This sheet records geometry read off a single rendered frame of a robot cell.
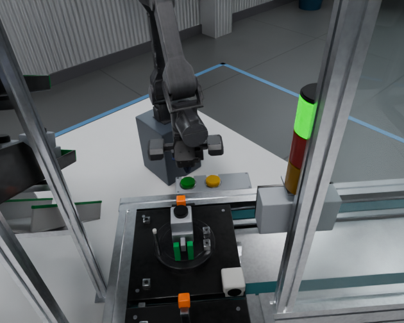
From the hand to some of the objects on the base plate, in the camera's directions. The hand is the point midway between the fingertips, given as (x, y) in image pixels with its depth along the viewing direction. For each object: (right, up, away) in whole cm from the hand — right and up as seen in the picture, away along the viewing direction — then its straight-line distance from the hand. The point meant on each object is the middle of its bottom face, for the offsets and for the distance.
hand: (186, 162), depth 89 cm
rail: (+27, -16, +8) cm, 32 cm away
